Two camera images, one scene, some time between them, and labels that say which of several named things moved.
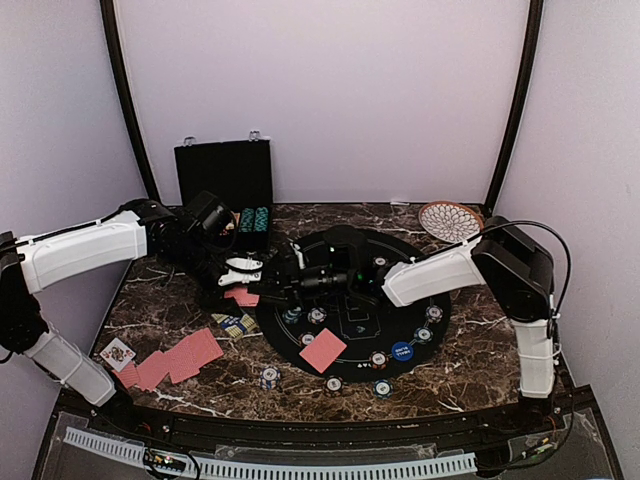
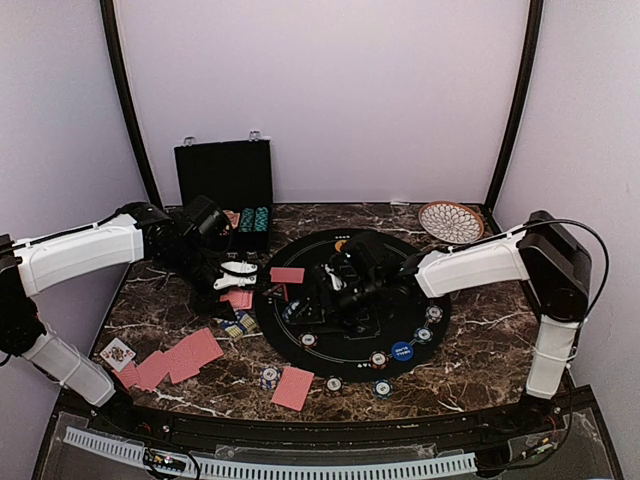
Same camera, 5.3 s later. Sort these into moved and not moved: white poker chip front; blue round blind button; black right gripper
Moved: black right gripper
Not moved: blue round blind button; white poker chip front
